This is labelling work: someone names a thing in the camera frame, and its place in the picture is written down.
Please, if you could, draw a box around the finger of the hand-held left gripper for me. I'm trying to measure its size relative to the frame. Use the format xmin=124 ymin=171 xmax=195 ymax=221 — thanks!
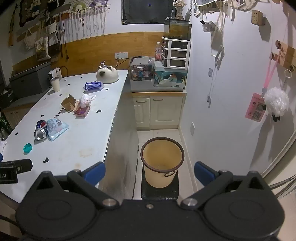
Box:
xmin=14 ymin=159 xmax=33 ymax=173

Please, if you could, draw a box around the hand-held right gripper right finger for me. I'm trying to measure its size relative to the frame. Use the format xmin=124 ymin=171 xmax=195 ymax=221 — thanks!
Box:
xmin=180 ymin=161 xmax=269 ymax=210

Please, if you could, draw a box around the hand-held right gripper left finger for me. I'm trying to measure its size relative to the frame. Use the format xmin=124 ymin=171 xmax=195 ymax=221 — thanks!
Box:
xmin=35 ymin=161 xmax=120 ymax=210

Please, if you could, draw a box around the crushed blue soda can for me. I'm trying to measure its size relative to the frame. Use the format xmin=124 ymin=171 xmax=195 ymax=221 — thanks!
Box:
xmin=34 ymin=120 xmax=48 ymax=141

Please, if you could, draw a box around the yellow plastic bin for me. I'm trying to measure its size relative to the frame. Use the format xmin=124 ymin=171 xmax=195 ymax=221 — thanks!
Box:
xmin=140 ymin=137 xmax=185 ymax=188

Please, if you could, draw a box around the red cigarette pack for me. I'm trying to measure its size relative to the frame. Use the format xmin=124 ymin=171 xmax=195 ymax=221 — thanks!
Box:
xmin=74 ymin=104 xmax=91 ymax=118

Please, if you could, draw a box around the torn brown cardboard piece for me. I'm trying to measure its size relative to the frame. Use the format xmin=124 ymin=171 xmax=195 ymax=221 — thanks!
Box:
xmin=60 ymin=94 xmax=77 ymax=113

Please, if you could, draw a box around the black stand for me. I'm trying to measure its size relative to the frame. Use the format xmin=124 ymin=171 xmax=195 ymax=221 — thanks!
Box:
xmin=141 ymin=166 xmax=180 ymax=201

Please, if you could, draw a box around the light blue snack packet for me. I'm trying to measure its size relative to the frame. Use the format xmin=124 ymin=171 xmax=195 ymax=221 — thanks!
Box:
xmin=46 ymin=118 xmax=69 ymax=142

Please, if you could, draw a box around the white plastic bag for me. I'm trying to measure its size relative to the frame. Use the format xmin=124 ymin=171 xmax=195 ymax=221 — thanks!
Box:
xmin=80 ymin=94 xmax=97 ymax=107

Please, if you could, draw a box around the cream cabinet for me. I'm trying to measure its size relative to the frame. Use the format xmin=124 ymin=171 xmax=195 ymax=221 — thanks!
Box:
xmin=131 ymin=79 xmax=187 ymax=131

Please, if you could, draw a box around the grey storage box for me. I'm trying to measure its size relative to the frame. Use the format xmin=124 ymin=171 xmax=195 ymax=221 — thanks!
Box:
xmin=9 ymin=62 xmax=53 ymax=99

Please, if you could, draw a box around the blue purple wrapper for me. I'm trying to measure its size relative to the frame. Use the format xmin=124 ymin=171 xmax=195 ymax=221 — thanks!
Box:
xmin=83 ymin=81 xmax=105 ymax=91

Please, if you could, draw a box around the white paper cup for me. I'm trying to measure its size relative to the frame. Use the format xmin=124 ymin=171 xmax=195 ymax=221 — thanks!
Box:
xmin=49 ymin=77 xmax=61 ymax=92

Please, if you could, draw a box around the white cat-shaped container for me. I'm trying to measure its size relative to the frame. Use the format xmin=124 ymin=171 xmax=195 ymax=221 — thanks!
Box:
xmin=96 ymin=65 xmax=119 ymax=84

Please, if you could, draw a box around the small white appliance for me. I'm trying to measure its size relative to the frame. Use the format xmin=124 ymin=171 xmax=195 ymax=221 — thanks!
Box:
xmin=48 ymin=67 xmax=63 ymax=80

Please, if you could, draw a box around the teal dish rack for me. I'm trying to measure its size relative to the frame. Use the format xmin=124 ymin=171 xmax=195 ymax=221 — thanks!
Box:
xmin=152 ymin=60 xmax=187 ymax=90

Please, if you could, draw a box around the white fluffy sheep toy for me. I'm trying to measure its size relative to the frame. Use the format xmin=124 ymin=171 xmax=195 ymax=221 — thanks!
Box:
xmin=263 ymin=87 xmax=290 ymax=122

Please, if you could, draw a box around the clear plastic storage box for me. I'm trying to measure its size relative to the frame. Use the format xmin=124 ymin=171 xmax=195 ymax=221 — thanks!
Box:
xmin=130 ymin=57 xmax=154 ymax=81

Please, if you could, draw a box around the hanging tote bag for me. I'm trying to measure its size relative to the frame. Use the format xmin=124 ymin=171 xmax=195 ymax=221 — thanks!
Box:
xmin=23 ymin=21 xmax=63 ymax=61

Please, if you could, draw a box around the white drawer unit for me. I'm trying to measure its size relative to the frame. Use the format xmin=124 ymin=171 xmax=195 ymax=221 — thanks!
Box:
xmin=161 ymin=36 xmax=191 ymax=69

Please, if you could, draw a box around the wooden hook rack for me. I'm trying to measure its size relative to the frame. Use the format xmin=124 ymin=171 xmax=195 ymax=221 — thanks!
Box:
xmin=270 ymin=41 xmax=296 ymax=68

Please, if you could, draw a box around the glass fish tank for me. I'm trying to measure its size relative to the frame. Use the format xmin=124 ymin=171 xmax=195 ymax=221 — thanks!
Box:
xmin=164 ymin=18 xmax=192 ymax=41

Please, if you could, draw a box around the vase of dried flowers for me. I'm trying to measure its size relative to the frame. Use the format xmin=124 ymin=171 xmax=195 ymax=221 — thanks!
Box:
xmin=173 ymin=0 xmax=188 ymax=20

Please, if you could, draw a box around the dark window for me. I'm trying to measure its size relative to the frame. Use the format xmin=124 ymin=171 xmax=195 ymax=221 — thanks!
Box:
xmin=122 ymin=0 xmax=177 ymax=25

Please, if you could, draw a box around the black floor cable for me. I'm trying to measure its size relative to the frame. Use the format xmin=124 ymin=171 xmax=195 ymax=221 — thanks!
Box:
xmin=131 ymin=142 xmax=139 ymax=200

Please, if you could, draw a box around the pink lanyard card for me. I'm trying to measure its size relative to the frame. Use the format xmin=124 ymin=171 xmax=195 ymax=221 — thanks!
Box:
xmin=245 ymin=49 xmax=286 ymax=122

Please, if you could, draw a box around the small wall basket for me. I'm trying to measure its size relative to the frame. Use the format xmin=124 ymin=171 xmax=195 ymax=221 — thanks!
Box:
xmin=201 ymin=21 xmax=217 ymax=32

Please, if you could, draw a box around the white macrame wall hanging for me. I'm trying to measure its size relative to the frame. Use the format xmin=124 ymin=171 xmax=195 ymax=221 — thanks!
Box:
xmin=69 ymin=7 xmax=108 ymax=44

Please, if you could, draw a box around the small wooden wall box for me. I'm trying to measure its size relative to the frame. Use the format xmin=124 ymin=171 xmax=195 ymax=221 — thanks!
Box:
xmin=251 ymin=10 xmax=266 ymax=26

